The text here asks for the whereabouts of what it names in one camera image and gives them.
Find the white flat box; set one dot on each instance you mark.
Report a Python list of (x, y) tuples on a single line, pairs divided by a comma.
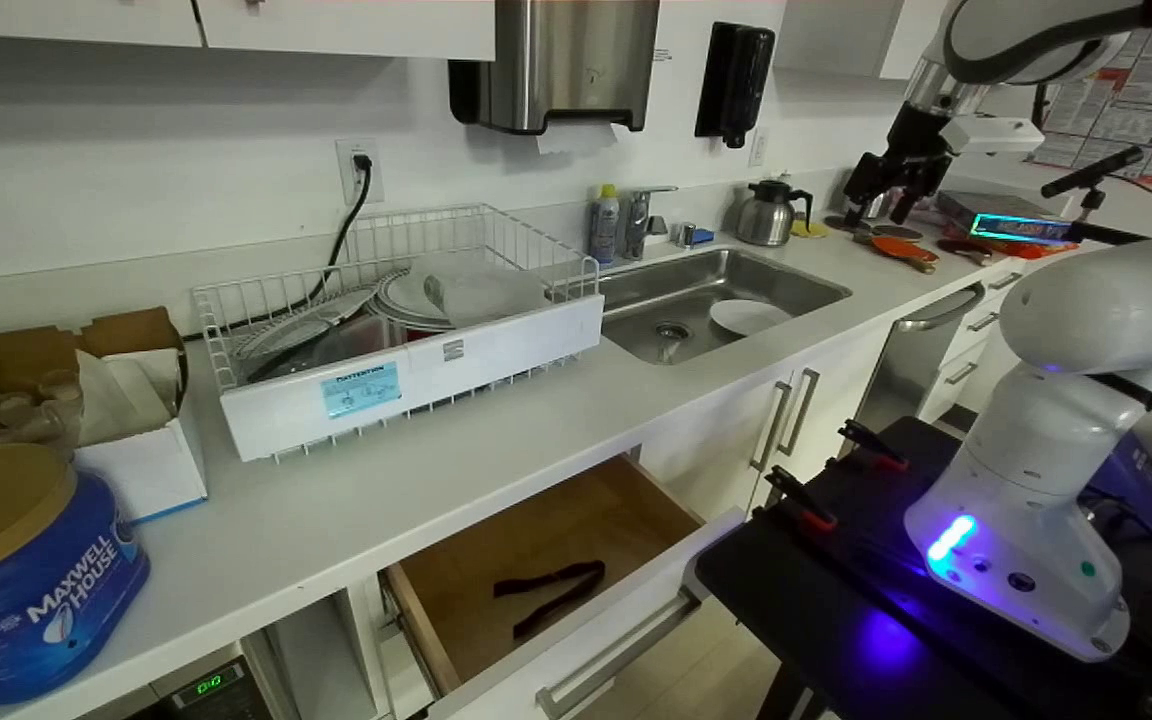
[(141, 468)]

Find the white round plate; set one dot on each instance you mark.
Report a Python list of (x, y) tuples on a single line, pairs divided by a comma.
[(751, 316)]

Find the white drawer stack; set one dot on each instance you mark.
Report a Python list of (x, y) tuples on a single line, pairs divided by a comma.
[(979, 342)]

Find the black camera on stand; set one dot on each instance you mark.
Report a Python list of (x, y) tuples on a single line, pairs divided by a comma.
[(1088, 170)]

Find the black tongs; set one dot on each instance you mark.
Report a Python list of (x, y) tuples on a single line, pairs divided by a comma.
[(551, 587)]

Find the orange hand tool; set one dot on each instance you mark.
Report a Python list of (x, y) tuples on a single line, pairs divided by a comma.
[(899, 251)]

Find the white drawer with wood interior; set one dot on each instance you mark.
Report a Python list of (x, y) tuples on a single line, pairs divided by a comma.
[(551, 561)]

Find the dark appliance with green display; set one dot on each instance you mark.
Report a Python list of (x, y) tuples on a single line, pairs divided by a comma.
[(197, 694)]

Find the black wall soap dispenser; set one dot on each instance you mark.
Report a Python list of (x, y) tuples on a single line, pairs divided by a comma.
[(732, 80)]

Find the glowing teal device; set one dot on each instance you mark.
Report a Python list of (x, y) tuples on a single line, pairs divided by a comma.
[(1016, 224)]

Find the stainless steel sink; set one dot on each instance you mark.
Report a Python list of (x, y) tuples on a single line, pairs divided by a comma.
[(709, 297)]

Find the blue and white box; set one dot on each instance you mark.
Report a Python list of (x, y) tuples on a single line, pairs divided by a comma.
[(29, 587)]

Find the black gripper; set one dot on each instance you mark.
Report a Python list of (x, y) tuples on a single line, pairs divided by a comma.
[(918, 142)]

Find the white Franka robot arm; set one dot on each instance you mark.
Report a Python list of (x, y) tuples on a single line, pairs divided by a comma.
[(1082, 441)]

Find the chrome faucet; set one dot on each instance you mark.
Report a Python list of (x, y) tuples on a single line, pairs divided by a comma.
[(638, 223)]

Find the dish soap bottle yellow cap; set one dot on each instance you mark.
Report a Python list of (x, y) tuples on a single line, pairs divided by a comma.
[(602, 223)]

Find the white upper cabinet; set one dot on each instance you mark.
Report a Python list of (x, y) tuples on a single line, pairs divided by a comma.
[(339, 26)]

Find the wall posters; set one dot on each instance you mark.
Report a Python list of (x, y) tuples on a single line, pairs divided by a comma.
[(1139, 107)]

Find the white wall outlet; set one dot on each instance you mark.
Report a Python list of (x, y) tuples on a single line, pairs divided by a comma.
[(350, 173)]

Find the steel dishwasher front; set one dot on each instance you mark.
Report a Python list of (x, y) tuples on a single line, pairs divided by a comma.
[(911, 355)]

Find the steel paper towel dispenser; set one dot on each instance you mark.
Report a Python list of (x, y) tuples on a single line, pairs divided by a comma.
[(560, 61)]

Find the blue sponge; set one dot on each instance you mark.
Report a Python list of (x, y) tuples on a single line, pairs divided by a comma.
[(697, 235)]

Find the brown cardboard box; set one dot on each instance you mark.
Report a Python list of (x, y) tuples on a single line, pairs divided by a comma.
[(42, 382)]

